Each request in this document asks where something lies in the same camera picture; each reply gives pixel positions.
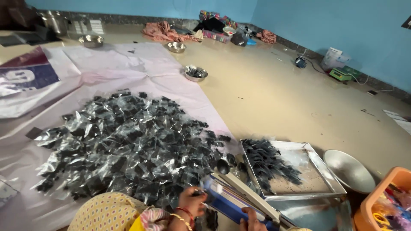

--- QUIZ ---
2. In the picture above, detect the yellow dotted garment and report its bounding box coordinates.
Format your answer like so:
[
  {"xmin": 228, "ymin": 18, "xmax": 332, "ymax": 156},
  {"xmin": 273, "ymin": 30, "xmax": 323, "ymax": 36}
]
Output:
[{"xmin": 67, "ymin": 192, "xmax": 151, "ymax": 231}]

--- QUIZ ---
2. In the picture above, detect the green weighing scale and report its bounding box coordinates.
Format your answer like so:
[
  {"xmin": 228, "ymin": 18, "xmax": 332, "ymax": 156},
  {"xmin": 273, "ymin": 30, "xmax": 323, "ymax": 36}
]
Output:
[{"xmin": 329, "ymin": 67, "xmax": 354, "ymax": 83}]

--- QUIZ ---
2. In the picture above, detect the red bangle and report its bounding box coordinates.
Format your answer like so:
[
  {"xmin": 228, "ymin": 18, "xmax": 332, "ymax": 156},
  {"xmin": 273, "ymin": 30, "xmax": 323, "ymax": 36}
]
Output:
[{"xmin": 175, "ymin": 207, "xmax": 196, "ymax": 229}]

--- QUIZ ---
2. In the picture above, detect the steel cooking pot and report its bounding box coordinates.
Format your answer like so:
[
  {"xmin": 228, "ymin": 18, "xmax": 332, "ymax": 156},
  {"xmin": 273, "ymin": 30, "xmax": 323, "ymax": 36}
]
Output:
[{"xmin": 38, "ymin": 10, "xmax": 70, "ymax": 36}]

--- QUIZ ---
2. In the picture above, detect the small crumpled pink cloth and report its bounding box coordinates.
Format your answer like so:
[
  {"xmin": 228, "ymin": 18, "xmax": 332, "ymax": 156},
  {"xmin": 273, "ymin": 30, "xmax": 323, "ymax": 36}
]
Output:
[{"xmin": 256, "ymin": 29, "xmax": 277, "ymax": 44}]

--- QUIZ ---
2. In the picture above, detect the blue and beige heat sealer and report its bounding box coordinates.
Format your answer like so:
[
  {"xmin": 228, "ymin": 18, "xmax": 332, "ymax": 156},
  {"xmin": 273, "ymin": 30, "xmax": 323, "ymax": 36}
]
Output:
[{"xmin": 202, "ymin": 159, "xmax": 291, "ymax": 231}]

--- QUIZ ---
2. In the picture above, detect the printed banner sheet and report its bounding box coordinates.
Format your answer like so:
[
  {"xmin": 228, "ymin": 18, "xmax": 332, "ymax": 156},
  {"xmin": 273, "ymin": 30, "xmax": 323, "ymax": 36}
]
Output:
[{"xmin": 0, "ymin": 46, "xmax": 81, "ymax": 120}]

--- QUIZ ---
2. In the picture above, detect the small clear black-filled packet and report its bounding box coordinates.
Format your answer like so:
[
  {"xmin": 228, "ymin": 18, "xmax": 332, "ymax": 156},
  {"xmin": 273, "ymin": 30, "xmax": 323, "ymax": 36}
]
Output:
[{"xmin": 192, "ymin": 189, "xmax": 211, "ymax": 206}]

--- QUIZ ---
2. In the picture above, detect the gold bangle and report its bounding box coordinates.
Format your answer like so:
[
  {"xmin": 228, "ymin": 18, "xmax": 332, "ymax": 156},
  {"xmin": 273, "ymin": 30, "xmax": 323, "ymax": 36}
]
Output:
[{"xmin": 169, "ymin": 213, "xmax": 193, "ymax": 231}]

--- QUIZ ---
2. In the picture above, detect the large steel bowl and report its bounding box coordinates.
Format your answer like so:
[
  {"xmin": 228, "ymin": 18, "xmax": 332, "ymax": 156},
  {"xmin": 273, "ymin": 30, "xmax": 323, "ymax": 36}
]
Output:
[{"xmin": 323, "ymin": 149, "xmax": 376, "ymax": 195}]

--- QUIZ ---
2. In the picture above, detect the heap of black pouches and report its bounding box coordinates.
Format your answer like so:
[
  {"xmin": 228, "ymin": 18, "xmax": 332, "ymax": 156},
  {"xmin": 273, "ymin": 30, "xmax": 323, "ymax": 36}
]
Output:
[{"xmin": 241, "ymin": 138, "xmax": 303, "ymax": 194}]

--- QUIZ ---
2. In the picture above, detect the orange plastic basket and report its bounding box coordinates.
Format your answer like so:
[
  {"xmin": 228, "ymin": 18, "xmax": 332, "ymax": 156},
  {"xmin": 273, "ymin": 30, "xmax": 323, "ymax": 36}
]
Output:
[{"xmin": 353, "ymin": 166, "xmax": 411, "ymax": 231}]

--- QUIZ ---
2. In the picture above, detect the small steel bowl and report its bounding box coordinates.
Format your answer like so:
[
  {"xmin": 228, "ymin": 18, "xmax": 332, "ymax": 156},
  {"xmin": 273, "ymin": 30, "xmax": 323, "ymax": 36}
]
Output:
[
  {"xmin": 78, "ymin": 35, "xmax": 105, "ymax": 49},
  {"xmin": 166, "ymin": 42, "xmax": 187, "ymax": 54},
  {"xmin": 183, "ymin": 65, "xmax": 208, "ymax": 83}
]

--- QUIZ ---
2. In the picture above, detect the white plastic container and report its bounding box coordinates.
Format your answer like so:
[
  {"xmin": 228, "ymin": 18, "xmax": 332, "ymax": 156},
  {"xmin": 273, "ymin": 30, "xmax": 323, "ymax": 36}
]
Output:
[{"xmin": 321, "ymin": 47, "xmax": 351, "ymax": 72}]

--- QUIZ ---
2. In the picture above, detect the pile of clear black-filled packets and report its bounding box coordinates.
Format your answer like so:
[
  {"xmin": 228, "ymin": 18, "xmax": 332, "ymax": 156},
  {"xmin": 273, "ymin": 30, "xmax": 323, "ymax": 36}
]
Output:
[{"xmin": 31, "ymin": 90, "xmax": 239, "ymax": 210}]

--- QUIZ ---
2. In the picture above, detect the pink plastic floor sheet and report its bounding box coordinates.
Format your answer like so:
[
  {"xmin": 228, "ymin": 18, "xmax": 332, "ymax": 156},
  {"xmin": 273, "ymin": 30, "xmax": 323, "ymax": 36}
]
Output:
[{"xmin": 0, "ymin": 42, "xmax": 240, "ymax": 231}]

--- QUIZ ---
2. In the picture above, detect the person's right hand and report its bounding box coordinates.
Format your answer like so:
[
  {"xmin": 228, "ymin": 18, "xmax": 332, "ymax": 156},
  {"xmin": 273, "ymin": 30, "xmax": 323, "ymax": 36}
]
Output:
[{"xmin": 239, "ymin": 207, "xmax": 268, "ymax": 231}]

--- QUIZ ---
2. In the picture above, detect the white paper sheet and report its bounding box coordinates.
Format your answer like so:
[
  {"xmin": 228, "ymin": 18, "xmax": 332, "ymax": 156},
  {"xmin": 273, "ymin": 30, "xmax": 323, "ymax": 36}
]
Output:
[{"xmin": 382, "ymin": 109, "xmax": 411, "ymax": 136}]

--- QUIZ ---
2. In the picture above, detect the black mat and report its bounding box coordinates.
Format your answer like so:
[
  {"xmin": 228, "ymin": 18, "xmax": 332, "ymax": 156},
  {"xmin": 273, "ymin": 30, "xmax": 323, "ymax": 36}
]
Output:
[{"xmin": 0, "ymin": 28, "xmax": 62, "ymax": 47}]

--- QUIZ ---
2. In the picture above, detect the person's left hand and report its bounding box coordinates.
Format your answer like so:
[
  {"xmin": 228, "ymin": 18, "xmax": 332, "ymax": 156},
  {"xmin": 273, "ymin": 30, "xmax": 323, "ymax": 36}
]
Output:
[{"xmin": 177, "ymin": 187, "xmax": 208, "ymax": 219}]

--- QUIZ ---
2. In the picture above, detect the square steel tray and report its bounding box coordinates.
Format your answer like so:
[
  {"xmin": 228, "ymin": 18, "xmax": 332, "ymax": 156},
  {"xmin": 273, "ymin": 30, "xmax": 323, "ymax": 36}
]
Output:
[{"xmin": 240, "ymin": 139, "xmax": 347, "ymax": 201}]

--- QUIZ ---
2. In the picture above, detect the pink striped cloth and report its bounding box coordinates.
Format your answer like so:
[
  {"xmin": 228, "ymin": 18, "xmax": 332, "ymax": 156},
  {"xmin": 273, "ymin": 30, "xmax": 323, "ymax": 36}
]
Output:
[{"xmin": 139, "ymin": 207, "xmax": 171, "ymax": 231}]

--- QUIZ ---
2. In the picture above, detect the flat steel plate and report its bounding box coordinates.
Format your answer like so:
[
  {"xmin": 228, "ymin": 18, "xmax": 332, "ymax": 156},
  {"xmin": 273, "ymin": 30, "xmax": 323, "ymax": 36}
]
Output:
[{"xmin": 267, "ymin": 196, "xmax": 354, "ymax": 231}]

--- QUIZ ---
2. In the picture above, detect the heap of colourful household items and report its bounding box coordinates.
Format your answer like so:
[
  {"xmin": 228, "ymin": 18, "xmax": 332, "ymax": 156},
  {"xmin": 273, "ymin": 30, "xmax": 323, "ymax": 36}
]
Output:
[{"xmin": 193, "ymin": 10, "xmax": 257, "ymax": 47}]

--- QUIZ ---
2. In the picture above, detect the white cable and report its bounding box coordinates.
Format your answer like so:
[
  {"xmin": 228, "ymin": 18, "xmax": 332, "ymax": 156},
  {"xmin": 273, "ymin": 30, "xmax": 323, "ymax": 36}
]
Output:
[{"xmin": 349, "ymin": 73, "xmax": 395, "ymax": 94}]

